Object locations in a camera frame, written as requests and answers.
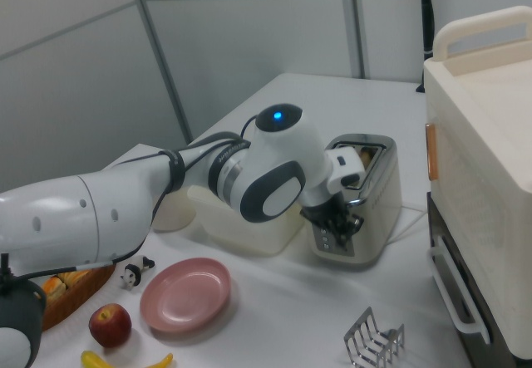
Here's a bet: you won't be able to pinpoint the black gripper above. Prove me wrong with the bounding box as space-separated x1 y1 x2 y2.
299 195 365 253

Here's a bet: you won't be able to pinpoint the cream and chrome toaster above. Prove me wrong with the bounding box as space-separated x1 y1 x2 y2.
305 134 403 272

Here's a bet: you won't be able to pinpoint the white plastic storage container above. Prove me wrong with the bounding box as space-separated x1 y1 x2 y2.
186 184 307 257

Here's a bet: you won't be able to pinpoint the metal toast rack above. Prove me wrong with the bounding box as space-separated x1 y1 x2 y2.
343 306 406 368

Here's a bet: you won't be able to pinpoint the cream plastic cabinet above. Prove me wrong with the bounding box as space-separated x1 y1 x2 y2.
422 5 532 359

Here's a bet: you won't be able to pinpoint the pink plate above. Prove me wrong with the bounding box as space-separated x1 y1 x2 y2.
139 258 232 335

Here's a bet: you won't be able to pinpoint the dark brown drawer box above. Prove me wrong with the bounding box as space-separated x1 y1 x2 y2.
426 191 532 368

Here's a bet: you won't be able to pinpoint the panda figurine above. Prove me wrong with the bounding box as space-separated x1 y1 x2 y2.
120 256 155 291

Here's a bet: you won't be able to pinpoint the black tripod pole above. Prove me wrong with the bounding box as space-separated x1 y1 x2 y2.
418 0 436 60

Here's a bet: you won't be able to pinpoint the yellow banana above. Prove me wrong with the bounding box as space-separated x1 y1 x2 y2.
81 350 175 368

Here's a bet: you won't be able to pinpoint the red apple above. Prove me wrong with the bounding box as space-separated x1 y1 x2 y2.
88 303 133 349

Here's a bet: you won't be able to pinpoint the brown wicker basket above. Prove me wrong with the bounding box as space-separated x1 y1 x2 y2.
35 263 117 331

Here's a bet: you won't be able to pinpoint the bread rolls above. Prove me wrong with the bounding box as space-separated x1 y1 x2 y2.
41 270 91 302

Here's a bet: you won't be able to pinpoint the white toaster power cable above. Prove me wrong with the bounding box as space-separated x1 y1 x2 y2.
388 205 429 240

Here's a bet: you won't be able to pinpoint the orange cabinet door handle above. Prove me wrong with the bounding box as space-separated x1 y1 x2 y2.
424 122 439 182

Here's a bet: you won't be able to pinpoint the white drawer handle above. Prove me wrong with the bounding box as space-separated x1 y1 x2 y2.
428 243 491 346

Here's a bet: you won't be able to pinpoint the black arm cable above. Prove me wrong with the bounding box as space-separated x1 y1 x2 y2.
157 112 267 197

